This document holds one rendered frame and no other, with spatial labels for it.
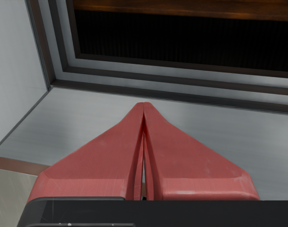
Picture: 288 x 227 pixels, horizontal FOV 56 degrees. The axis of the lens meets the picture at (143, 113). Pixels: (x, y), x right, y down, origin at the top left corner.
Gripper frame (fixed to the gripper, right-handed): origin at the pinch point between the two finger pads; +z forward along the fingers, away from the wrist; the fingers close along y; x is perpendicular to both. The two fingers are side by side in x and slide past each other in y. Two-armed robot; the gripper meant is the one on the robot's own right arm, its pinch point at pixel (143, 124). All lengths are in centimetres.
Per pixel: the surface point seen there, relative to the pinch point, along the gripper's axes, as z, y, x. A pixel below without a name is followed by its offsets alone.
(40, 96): 7.9, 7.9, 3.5
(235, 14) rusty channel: 16.4, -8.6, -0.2
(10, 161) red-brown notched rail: 11.6, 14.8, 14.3
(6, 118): 8.8, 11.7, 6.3
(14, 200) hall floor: 117, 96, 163
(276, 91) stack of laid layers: 5.4, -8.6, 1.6
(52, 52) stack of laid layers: 8.7, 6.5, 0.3
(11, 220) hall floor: 120, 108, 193
